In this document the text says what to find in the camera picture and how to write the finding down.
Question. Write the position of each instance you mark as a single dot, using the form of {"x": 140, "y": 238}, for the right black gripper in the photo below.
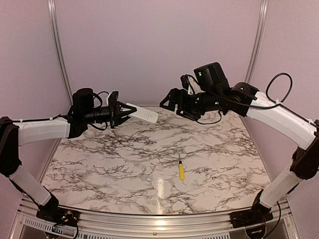
{"x": 174, "y": 94}

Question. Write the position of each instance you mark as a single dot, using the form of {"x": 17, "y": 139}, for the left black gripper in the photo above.
{"x": 115, "y": 118}

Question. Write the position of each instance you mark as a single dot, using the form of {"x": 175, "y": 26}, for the white remote control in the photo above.
{"x": 144, "y": 114}

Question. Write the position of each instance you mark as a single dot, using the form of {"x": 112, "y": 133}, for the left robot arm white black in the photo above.
{"x": 16, "y": 133}

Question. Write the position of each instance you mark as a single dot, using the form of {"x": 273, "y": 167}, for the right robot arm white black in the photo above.
{"x": 248, "y": 101}

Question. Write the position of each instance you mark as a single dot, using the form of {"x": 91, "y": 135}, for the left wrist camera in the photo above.
{"x": 112, "y": 98}

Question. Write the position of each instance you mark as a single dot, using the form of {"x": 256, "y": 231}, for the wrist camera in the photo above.
{"x": 112, "y": 98}
{"x": 190, "y": 84}

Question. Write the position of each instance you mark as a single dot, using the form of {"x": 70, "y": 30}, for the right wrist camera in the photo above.
{"x": 190, "y": 84}

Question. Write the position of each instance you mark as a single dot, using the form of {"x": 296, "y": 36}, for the yellow handled screwdriver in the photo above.
{"x": 182, "y": 168}

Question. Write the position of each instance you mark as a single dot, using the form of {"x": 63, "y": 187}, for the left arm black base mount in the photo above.
{"x": 60, "y": 216}

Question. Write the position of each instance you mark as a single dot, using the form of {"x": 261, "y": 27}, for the left aluminium frame post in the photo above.
{"x": 58, "y": 48}

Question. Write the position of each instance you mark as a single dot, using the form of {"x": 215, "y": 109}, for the aluminium frame post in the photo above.
{"x": 58, "y": 48}
{"x": 261, "y": 25}

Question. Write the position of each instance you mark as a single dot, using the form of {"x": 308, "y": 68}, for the right aluminium frame post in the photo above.
{"x": 261, "y": 25}

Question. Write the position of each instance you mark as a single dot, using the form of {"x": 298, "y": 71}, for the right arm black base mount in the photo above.
{"x": 248, "y": 218}

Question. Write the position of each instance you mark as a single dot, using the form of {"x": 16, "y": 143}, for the front aluminium rail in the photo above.
{"x": 103, "y": 225}

